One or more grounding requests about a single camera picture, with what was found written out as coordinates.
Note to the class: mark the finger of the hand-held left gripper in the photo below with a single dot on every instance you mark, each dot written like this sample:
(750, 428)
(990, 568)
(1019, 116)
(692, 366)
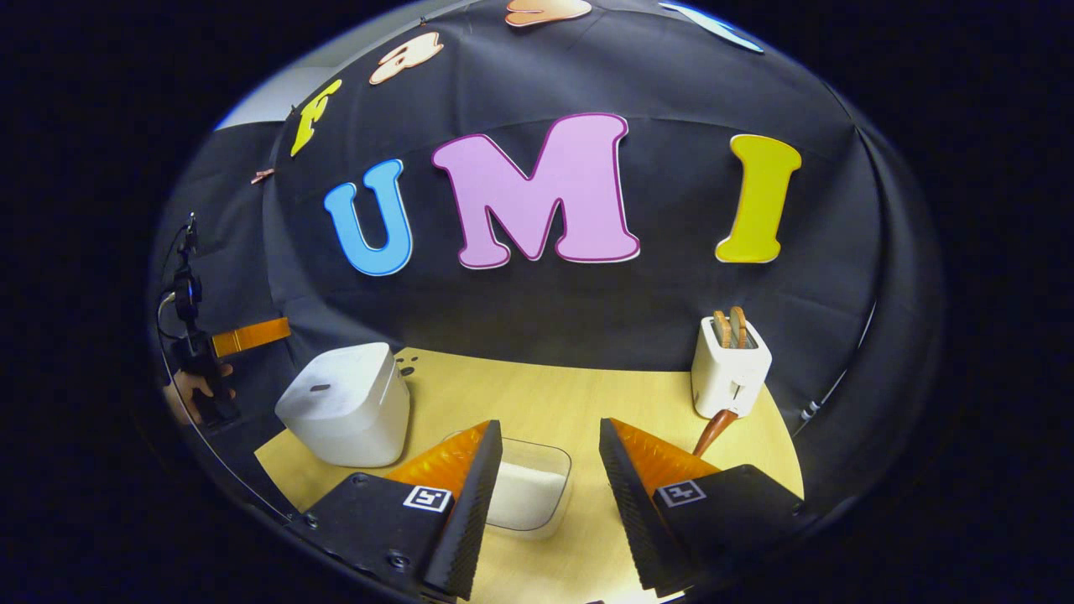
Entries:
(252, 336)

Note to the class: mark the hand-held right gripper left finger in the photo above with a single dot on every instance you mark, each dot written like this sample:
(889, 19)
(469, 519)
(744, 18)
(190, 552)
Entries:
(478, 503)

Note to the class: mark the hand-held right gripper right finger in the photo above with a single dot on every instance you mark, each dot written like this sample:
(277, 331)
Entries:
(629, 503)

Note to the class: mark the white rice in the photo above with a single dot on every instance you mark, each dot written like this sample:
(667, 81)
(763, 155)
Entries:
(529, 499)

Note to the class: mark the wooden spoon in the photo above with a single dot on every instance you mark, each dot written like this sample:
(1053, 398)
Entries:
(715, 432)

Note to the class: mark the white rice cooker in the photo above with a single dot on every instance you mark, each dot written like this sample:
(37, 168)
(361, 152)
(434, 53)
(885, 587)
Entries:
(344, 403)

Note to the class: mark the white toaster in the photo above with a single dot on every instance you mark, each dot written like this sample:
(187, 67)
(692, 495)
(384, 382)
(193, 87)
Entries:
(728, 377)

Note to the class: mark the copper cloth clip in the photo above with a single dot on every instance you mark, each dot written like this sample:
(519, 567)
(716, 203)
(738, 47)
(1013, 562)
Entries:
(263, 175)

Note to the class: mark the black backdrop cloth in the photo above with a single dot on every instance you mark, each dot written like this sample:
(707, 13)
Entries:
(671, 319)

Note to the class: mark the toasted bread slice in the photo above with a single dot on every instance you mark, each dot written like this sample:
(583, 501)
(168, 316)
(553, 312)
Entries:
(739, 325)
(722, 329)

